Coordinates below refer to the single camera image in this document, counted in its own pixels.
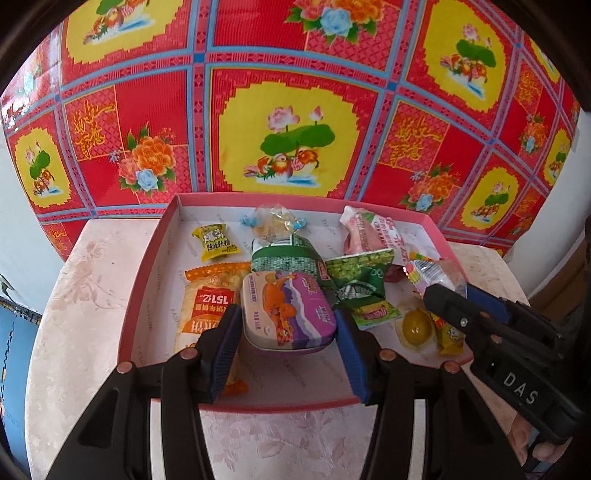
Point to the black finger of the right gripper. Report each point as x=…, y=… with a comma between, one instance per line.
x=491, y=304
x=466, y=316

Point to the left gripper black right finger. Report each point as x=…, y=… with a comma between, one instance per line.
x=431, y=423

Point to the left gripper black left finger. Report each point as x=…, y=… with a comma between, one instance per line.
x=113, y=438

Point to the yellow soft candy packet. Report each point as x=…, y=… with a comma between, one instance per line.
x=450, y=341

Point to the yellow jelly cup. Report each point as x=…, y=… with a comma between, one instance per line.
x=415, y=327

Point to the clear colourful skewer candy packet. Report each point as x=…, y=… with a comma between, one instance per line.
x=423, y=272

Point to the green triangular snack packet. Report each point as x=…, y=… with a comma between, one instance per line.
x=360, y=286

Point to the pink jelly drink pouch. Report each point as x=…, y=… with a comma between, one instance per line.
x=367, y=231

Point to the green foil snack packet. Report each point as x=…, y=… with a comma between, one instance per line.
x=291, y=254

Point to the orange rice cracker packet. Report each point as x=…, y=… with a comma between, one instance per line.
x=208, y=292

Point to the purple candy tin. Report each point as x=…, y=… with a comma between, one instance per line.
x=286, y=312

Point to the clear blue-edged candy packet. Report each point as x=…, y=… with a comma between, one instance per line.
x=273, y=222

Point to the person right hand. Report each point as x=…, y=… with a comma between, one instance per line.
x=520, y=437

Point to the blue pink foam mat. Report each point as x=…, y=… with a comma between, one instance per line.
x=19, y=327

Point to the pink shallow cardboard box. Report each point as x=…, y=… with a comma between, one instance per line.
x=287, y=354

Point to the red floral wall poster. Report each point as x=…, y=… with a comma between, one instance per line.
x=442, y=107

